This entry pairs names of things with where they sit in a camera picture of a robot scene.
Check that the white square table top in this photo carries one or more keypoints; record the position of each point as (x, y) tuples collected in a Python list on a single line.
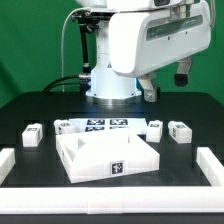
[(90, 156)]

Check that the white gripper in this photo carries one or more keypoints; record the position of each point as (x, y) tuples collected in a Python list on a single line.
[(142, 42)]

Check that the white marker tag sheet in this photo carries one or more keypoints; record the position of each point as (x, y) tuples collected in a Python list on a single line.
[(137, 125)]

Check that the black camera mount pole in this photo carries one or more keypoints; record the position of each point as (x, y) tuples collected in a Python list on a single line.
[(85, 43)]

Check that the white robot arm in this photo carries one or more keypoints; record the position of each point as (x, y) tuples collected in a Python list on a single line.
[(105, 85)]

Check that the white U-shaped obstacle fence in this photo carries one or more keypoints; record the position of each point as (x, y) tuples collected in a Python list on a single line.
[(123, 200)]

